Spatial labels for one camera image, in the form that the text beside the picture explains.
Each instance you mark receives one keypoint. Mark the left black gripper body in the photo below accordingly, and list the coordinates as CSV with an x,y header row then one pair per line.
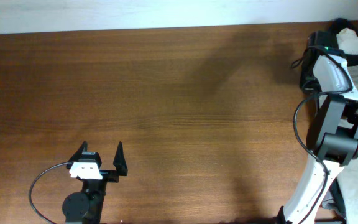
x,y
110,175

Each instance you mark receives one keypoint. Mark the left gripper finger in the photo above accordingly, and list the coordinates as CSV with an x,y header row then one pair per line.
x,y
77,155
119,161

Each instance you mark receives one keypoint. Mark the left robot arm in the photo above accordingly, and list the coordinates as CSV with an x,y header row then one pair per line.
x,y
86,206

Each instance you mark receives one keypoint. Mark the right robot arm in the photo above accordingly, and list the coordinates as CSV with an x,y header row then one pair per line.
x,y
332,138

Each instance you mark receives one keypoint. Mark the black garment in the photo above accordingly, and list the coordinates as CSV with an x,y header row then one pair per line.
x,y
338,25

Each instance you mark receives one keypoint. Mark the white cloth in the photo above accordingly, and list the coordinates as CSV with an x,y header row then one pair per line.
x,y
347,40

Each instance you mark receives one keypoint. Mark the grey cloth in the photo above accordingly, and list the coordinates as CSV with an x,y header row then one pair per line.
x,y
333,200

